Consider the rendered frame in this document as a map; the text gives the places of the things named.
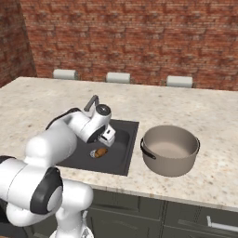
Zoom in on brown potato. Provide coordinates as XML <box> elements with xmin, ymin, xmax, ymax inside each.
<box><xmin>94</xmin><ymin>147</ymin><xmax>109</xmax><ymax>159</ymax></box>

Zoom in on white cupboard handle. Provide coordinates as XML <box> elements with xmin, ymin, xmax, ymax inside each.
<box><xmin>81</xmin><ymin>209</ymin><xmax>89</xmax><ymax>225</ymax></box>

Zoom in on white drawer handle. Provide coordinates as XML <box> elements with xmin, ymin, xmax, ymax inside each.
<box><xmin>206</xmin><ymin>215</ymin><xmax>238</xmax><ymax>233</ymax></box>

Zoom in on dark green drawer front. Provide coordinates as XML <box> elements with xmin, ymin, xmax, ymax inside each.
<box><xmin>162</xmin><ymin>200</ymin><xmax>238</xmax><ymax>238</ymax></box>

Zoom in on dark grey tap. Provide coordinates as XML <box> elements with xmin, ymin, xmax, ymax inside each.
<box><xmin>83</xmin><ymin>94</ymin><xmax>100</xmax><ymax>112</ymax></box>

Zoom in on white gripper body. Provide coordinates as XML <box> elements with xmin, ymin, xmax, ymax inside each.
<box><xmin>99</xmin><ymin>135</ymin><xmax>116</xmax><ymax>148</ymax></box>

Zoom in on grey pot with black handles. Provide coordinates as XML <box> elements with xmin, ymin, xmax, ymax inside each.
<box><xmin>139</xmin><ymin>125</ymin><xmax>202</xmax><ymax>179</ymax></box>

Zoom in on dark grey sink basin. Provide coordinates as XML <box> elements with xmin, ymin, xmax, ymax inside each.
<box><xmin>57</xmin><ymin>118</ymin><xmax>140</xmax><ymax>178</ymax></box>

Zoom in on dark green cupboard front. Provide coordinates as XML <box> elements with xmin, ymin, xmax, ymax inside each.
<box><xmin>29</xmin><ymin>188</ymin><xmax>165</xmax><ymax>238</ymax></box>

